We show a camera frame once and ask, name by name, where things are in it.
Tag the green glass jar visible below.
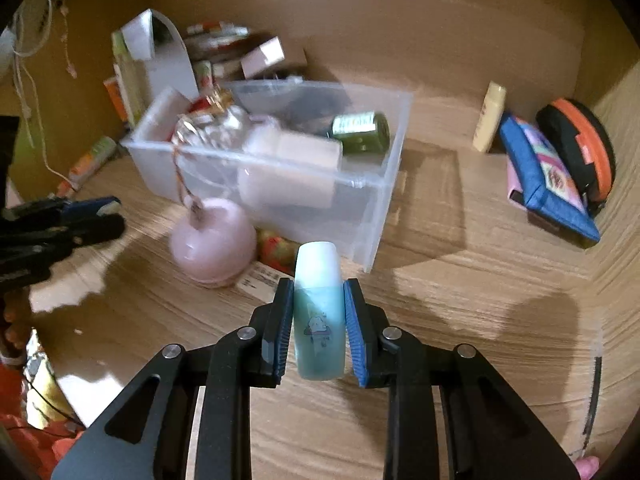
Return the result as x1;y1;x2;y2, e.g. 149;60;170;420
330;111;391;157

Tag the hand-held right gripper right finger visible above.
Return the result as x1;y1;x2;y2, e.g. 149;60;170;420
342;277;581;480

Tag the small red green ornament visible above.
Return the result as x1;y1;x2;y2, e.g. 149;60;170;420
256;229;299;272

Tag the blue zip pouch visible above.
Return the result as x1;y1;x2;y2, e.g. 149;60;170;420
500;112;601;249

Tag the small white box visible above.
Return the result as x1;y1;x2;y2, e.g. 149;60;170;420
240;36;286;79

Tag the beige plastic jar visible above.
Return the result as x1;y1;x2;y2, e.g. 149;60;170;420
239;125;345;209

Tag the mint green small bottle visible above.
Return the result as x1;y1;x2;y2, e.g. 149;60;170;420
292;241;347;381

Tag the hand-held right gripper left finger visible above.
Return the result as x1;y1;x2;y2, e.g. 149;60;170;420
50;277;296;480

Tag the clear plastic storage box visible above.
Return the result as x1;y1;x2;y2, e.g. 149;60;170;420
122;79;414;274

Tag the person's left hand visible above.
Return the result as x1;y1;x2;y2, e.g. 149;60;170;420
0;291;31;367

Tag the black orange round case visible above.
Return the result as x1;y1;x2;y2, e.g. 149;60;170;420
536;98;617;217

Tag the pink round case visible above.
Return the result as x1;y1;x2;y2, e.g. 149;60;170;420
169;199;258;289

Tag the stack of booklets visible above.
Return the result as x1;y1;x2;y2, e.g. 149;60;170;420
184;20;253;80

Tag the orange carton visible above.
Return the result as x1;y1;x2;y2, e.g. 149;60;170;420
103;76;130;123

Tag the green orange marker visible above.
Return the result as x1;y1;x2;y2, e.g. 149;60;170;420
69;135;119;183

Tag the white cable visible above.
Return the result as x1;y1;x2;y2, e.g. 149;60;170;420
11;0;71;182

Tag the white round plastic container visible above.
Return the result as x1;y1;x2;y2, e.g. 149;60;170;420
142;86;194;145

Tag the pale yellow tube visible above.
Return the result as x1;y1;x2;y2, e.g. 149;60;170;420
472;81;507;154

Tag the pink plush toy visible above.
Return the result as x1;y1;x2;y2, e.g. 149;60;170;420
575;456;601;480

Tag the orange cloth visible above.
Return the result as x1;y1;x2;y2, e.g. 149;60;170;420
0;365;88;480

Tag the blue cardboard box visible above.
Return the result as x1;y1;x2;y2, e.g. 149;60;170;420
239;261;296;307

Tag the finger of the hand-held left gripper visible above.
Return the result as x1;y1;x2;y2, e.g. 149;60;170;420
0;214;126;289
0;197;122;229

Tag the wooden desktop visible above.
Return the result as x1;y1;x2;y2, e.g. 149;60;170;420
30;95;608;480

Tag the white file holder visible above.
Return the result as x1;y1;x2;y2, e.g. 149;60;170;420
112;9;201;127

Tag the clear glass bottle gold trim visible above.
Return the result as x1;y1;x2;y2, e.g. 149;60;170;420
170;87;252;152

